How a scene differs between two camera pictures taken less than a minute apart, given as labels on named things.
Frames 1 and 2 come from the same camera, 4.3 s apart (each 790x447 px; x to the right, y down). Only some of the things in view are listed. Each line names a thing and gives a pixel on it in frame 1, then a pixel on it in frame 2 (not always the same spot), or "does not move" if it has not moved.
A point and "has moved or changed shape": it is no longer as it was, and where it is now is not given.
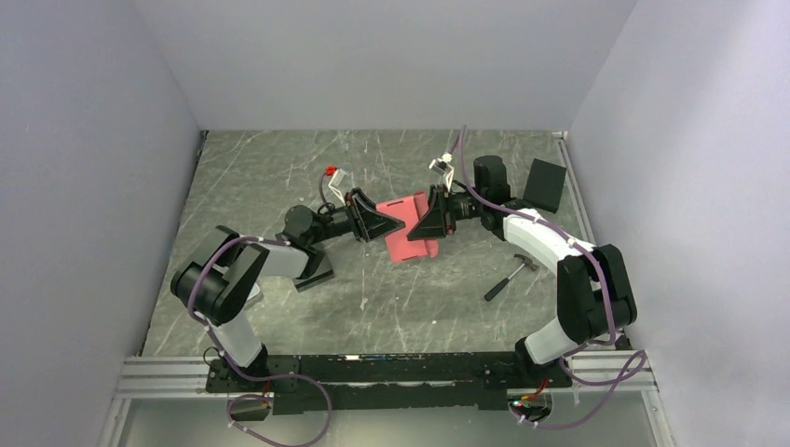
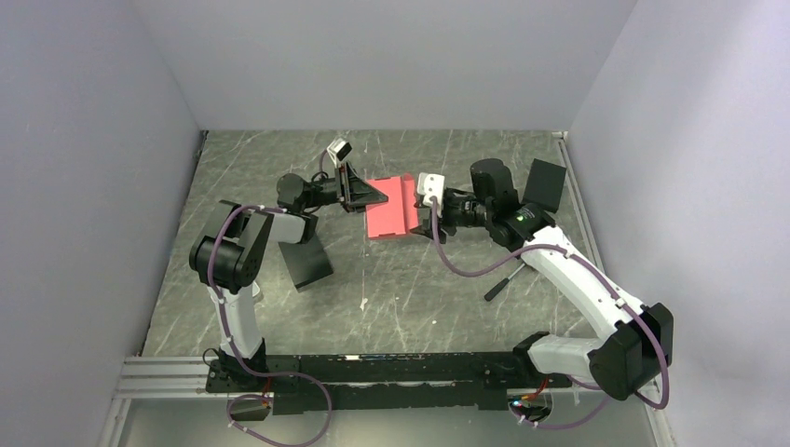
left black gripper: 370,222 → 357,193
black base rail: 388,381 does not move
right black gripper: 433,225 does not move
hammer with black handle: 527,262 does not move
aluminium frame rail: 164,377 does not move
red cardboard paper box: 408,209 has moved or changed shape
